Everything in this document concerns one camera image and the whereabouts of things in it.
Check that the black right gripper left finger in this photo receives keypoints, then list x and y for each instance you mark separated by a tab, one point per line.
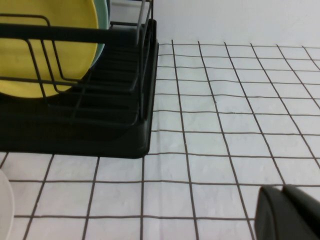
272	217

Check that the yellow plate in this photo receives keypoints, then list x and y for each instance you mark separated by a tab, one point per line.
70	15

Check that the light blue plate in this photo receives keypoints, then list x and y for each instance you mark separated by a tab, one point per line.
102	15

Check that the white plate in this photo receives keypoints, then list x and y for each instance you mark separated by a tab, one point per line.
5	207

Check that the grey-blue plate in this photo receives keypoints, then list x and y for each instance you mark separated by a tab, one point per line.
109	7

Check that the white grid tablecloth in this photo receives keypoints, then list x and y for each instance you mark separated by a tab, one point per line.
200	150

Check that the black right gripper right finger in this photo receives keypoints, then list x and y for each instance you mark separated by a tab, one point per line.
307	212

